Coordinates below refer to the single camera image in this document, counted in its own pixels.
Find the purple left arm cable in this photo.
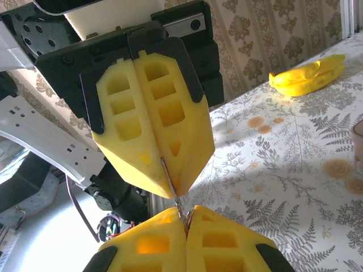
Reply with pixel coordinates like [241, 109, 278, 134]
[66, 175, 101, 244]

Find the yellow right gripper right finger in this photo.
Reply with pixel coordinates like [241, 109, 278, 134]
[185, 205, 296, 272]

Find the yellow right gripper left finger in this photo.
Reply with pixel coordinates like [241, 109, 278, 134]
[82, 206, 188, 272]

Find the pink box with wedding couple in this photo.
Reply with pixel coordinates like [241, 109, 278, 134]
[351, 118, 363, 171]

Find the aluminium frame post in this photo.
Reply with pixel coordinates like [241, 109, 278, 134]
[341, 0, 357, 40]

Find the coloured wire bundle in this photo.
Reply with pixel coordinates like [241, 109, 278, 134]
[97, 214, 136, 242]

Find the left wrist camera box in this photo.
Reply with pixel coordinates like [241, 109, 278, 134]
[31, 0, 167, 41]

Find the yellow banana toy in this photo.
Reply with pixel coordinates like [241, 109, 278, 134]
[268, 53, 347, 97]

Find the thin metal strip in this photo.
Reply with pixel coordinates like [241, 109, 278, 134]
[159, 157, 191, 229]

